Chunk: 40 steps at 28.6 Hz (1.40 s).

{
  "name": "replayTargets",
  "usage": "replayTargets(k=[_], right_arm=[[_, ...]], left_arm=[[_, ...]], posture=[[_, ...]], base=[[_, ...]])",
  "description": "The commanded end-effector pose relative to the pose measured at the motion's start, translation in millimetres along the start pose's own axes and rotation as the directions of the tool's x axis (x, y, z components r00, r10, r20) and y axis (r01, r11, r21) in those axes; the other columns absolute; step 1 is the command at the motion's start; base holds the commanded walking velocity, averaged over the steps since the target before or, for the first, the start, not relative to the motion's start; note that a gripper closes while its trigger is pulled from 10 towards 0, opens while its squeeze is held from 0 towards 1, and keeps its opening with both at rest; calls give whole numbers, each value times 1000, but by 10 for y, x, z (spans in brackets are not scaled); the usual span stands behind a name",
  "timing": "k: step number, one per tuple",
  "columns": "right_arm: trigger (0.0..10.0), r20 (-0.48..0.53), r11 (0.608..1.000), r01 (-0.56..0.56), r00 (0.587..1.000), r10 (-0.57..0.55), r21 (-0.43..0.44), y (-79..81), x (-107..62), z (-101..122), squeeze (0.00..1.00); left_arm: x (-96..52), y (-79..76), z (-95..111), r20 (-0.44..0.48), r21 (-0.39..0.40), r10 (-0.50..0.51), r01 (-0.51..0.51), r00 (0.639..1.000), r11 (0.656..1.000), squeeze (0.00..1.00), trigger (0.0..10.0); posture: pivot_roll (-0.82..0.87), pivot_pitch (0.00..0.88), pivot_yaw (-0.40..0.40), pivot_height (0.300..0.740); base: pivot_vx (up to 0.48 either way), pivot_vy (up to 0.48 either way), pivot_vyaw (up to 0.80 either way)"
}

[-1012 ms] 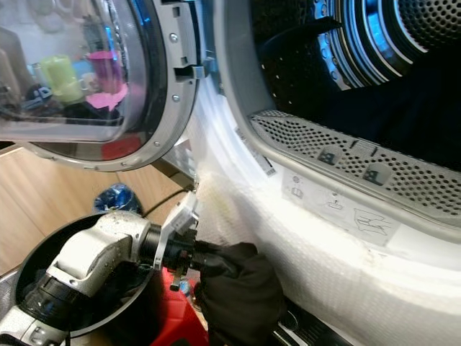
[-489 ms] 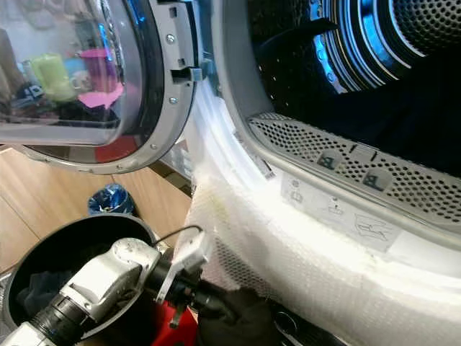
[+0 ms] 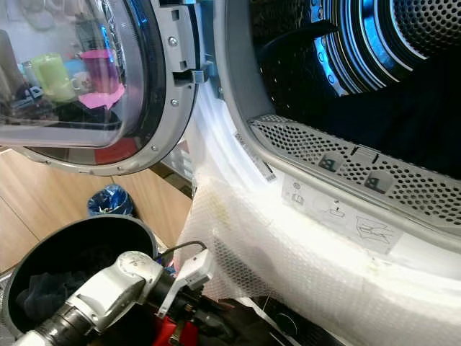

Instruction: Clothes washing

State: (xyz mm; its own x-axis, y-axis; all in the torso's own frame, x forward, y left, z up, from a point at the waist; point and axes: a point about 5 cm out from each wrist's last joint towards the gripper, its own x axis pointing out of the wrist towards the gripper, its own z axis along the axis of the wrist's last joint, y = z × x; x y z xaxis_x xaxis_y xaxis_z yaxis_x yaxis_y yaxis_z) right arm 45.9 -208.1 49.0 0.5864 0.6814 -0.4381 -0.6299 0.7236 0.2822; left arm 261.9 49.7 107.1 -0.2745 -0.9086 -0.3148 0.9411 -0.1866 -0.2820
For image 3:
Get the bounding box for clear bubble wrap sheet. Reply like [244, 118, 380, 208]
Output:
[173, 86, 461, 346]

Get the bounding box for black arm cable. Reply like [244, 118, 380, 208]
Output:
[158, 240, 207, 262]

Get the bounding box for round glass washer door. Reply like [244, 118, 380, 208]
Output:
[0, 0, 200, 176]

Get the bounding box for blue plastic bag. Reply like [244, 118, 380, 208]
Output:
[86, 184, 135, 219]

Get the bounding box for white instruction sticker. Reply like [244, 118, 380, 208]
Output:
[281, 173, 406, 254]

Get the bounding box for white barcode label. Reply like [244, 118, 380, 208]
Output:
[234, 132, 277, 182]

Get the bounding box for grey perforated filter grille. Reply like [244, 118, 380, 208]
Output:
[249, 114, 461, 233]

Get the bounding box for white fan grille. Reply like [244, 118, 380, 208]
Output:
[0, 270, 19, 346]

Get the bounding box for dark clothes in drum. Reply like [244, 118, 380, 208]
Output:
[317, 72, 461, 175]

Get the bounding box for white front-load washing machine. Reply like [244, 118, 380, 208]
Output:
[179, 0, 461, 346]

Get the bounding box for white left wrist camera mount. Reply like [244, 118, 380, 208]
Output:
[156, 249, 216, 319]

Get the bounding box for red plastic object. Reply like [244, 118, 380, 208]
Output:
[153, 316, 200, 346]

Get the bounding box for dark clothes in bucket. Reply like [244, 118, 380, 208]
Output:
[16, 270, 89, 329]

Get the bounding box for black round laundry bucket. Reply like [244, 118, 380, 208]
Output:
[4, 215, 162, 346]

